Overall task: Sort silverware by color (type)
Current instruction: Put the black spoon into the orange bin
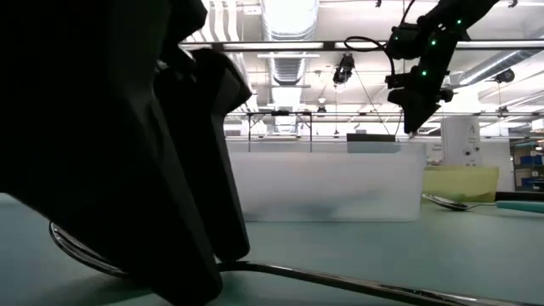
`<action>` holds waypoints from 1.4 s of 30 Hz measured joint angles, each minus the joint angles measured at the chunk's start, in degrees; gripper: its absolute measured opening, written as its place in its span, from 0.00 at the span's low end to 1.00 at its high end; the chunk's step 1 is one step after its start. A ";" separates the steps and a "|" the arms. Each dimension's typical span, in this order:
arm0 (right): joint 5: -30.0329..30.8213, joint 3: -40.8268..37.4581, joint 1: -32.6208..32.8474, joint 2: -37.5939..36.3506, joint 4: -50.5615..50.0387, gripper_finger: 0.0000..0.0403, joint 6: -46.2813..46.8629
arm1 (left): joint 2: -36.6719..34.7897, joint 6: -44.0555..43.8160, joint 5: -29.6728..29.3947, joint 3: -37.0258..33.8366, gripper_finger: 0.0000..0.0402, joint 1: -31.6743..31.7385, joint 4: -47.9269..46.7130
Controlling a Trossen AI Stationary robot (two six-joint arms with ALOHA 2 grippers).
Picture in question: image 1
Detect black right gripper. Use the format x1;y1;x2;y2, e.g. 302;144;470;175
385;25;458;133

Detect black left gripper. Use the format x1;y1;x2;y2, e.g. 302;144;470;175
155;0;252;263

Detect teal handled spoon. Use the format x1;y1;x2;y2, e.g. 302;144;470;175
422;193;544;215

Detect all-metal spoon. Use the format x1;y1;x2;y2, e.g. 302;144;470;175
49;220;544;306

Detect black block behind bin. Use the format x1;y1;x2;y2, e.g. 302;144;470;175
346;133;397;144

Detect white pillar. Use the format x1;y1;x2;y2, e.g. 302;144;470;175
440;116;484;167

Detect yellow plastic bin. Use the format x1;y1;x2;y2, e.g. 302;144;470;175
422;165;501;204

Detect black ceiling spotlight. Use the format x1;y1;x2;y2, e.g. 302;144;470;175
495;67;516;84

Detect overhead beam with lights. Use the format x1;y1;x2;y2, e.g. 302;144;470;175
178;39;544;54

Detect white ceiling pipes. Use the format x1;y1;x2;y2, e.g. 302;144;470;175
199;0;261;114

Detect clear frosted plastic bin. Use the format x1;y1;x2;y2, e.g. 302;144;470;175
224;140;428;224

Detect shelf with blue bins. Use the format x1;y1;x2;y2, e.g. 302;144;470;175
512;138;544;192

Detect green table mat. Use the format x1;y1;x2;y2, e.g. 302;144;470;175
0;190;544;306

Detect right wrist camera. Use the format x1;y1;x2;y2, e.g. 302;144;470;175
385;23;422;60

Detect black horizontal frame bar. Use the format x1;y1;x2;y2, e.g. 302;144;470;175
224;109;544;153

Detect black overhead camera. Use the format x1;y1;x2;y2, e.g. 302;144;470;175
332;53;356;85

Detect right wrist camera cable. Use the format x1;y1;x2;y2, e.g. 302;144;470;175
343;36;396;77

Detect silver ventilation duct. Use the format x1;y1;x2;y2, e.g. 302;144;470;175
259;0;320;133

